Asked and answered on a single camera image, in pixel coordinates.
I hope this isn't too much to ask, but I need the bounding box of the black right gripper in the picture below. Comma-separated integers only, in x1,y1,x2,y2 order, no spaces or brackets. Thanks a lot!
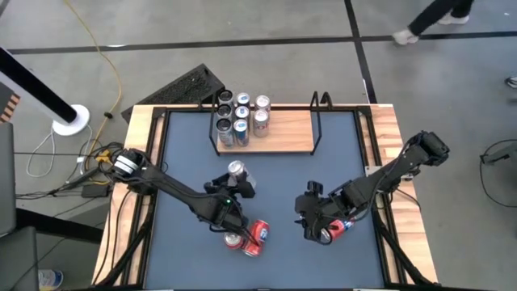
294,180,344,243

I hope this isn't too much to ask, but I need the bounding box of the silver Diet Coke can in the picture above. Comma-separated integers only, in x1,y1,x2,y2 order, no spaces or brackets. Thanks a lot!
252,108,270,138
227,159,257,189
254,95,271,113

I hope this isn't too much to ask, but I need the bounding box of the red Fanta strawberry can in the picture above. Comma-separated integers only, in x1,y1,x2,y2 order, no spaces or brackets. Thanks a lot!
319,217,356,245
242,219,271,259
223,232,245,251

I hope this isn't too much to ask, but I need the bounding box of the white Celsius Peach Vibe can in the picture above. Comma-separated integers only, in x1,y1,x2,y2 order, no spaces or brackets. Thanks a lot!
217,89,234,107
215,117,235,149
216,103,234,120

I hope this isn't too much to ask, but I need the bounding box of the black perforated panel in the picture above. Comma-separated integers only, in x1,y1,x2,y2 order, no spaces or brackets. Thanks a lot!
120,63,226,122

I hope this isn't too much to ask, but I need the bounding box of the black power adapter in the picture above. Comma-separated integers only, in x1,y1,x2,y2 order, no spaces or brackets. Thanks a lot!
80,183,112,199

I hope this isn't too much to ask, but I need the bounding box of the black floor beam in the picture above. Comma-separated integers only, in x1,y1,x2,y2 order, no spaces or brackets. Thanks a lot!
15,208,104,244

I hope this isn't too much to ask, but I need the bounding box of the grey stand foot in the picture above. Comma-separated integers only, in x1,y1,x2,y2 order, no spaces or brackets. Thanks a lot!
480,143,517,167

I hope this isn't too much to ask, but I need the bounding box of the white blue bottle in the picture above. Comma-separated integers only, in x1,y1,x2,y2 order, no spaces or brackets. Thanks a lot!
38,268,65,291

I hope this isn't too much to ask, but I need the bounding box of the black pole white base stand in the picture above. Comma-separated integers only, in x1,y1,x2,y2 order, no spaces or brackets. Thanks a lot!
0,46,90,137

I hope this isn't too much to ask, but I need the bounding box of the person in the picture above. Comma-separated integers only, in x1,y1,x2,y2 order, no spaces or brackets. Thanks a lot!
391,0,476,46

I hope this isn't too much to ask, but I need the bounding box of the orange striped panel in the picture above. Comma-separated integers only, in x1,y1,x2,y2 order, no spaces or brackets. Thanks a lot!
0,82,21,124

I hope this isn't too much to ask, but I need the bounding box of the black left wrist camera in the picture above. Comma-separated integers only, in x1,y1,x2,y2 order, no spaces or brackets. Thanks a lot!
212,196,240,221

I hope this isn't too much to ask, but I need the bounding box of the wooden shelf with black frame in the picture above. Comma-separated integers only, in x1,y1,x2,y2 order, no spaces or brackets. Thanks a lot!
208,91,334,158

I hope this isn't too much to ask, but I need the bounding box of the yellow cable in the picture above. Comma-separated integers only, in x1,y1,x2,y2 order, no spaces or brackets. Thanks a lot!
64,0,124,187

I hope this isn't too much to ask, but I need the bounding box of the black floor cable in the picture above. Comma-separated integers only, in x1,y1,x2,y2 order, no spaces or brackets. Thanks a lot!
478,139,517,209

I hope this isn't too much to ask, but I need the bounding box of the white cable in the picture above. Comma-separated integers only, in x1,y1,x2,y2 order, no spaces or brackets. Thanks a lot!
26,127,94,179

